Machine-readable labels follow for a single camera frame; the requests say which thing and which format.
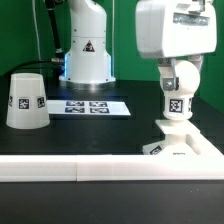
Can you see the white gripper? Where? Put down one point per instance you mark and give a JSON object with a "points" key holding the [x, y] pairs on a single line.
{"points": [[174, 28]]}

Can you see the white lamp bulb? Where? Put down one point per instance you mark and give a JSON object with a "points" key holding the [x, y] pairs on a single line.
{"points": [[178, 103]]}

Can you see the white lamp base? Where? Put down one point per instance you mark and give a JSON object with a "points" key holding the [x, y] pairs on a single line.
{"points": [[175, 142]]}

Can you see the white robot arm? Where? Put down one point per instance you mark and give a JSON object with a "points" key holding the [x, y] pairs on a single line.
{"points": [[87, 63]]}

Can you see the white lamp shade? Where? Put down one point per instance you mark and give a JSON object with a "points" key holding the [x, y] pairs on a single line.
{"points": [[27, 104]]}

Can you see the white marker sheet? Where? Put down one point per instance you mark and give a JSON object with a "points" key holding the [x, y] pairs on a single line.
{"points": [[109, 108]]}

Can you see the white L-shaped fence wall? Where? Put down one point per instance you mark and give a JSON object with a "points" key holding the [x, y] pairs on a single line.
{"points": [[206, 164]]}

